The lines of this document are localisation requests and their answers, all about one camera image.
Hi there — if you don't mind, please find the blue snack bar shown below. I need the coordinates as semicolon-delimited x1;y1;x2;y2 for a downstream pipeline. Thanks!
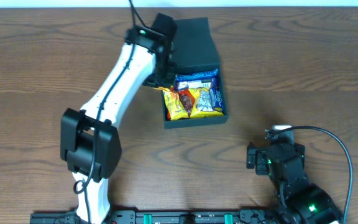
175;68;219;82

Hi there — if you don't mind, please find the black mounting rail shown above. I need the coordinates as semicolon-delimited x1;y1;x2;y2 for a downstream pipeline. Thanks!
29;209;278;224

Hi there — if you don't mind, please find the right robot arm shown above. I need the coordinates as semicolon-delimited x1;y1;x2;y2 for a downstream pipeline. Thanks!
247;141;344;224

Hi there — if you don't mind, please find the dark green box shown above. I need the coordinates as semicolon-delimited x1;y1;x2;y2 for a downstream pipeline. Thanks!
162;17;229;129

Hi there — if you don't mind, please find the large yellow snack bag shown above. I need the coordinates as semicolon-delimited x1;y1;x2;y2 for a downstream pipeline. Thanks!
188;88;224;119

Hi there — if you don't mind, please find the dark blue candy bar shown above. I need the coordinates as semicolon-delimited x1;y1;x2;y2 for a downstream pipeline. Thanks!
174;78;218;91

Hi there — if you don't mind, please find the blue eclipse gum pack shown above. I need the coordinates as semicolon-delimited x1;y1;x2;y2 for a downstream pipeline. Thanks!
209;88;224;112

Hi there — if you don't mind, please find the black cable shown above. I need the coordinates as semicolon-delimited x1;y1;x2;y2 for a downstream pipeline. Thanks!
265;125;354;224
73;0;149;224

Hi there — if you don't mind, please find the right black cable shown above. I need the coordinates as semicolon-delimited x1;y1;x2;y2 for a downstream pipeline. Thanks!
265;125;354;224

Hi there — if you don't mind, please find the small yellow candy packet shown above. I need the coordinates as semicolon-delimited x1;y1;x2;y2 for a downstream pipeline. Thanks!
153;86;171;92

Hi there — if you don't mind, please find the yellow orange snack packet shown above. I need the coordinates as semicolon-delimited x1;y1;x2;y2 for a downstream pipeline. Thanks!
162;89;189;121

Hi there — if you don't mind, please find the left black cable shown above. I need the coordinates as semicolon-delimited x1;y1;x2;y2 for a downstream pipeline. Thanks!
73;0;149;224

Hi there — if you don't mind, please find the red candy bag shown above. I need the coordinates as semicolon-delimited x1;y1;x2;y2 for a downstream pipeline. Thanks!
177;90;195;117

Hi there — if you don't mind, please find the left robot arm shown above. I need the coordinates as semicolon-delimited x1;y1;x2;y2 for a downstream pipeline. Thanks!
60;25;177;223

